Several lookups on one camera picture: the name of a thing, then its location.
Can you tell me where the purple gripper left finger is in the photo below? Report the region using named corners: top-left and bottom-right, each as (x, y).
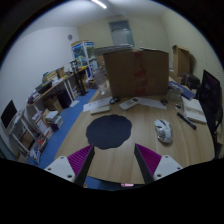
top-left (45, 145), bottom-right (95, 187)

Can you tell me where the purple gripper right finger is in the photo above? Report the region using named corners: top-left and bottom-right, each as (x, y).
top-left (134, 144), bottom-right (182, 184)

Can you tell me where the white grey computer mouse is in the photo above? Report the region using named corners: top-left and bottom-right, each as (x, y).
top-left (154, 119), bottom-right (173, 144)

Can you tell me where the dark round mouse pad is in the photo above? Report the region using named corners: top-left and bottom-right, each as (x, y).
top-left (86, 114), bottom-right (132, 150)

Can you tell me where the white shelf with books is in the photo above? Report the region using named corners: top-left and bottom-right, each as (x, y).
top-left (7, 109), bottom-right (58, 160)

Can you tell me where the black pen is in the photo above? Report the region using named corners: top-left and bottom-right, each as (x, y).
top-left (177, 112), bottom-right (197, 130)

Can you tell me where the white flat rectangular device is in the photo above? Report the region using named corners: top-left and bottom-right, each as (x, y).
top-left (90, 106), bottom-right (111, 115)

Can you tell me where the white paper sheet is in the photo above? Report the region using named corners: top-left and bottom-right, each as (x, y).
top-left (137, 97), bottom-right (167, 110)

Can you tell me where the white remote control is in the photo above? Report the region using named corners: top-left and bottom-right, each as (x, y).
top-left (120, 97), bottom-right (140, 111)

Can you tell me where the white book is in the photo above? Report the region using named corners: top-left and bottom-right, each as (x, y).
top-left (182, 97), bottom-right (207, 124)

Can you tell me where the wooden side desk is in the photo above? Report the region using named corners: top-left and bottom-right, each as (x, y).
top-left (28, 66), bottom-right (87, 111)

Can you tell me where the small black round object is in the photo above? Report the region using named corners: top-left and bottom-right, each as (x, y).
top-left (110, 97), bottom-right (120, 104)

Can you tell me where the blue book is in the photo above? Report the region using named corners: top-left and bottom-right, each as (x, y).
top-left (169, 81), bottom-right (195, 100)

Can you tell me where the black monitor on shelf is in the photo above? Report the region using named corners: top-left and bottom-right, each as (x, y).
top-left (1, 101), bottom-right (17, 129)

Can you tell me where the large brown cardboard box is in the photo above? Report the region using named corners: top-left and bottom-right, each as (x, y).
top-left (104, 49), bottom-right (169, 97)

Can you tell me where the clear plastic bottle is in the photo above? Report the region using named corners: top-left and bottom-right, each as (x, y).
top-left (93, 68), bottom-right (107, 95)

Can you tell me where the tall cardboard box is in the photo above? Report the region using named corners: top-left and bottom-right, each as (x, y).
top-left (172, 45), bottom-right (190, 77)

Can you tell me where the glass display cabinet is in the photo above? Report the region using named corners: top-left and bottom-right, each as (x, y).
top-left (71, 40), bottom-right (97, 78)

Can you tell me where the window with blind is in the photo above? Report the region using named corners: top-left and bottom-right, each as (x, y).
top-left (109, 20), bottom-right (134, 45)

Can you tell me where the ceiling light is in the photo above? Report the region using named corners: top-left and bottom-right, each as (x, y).
top-left (91, 0), bottom-right (107, 9)

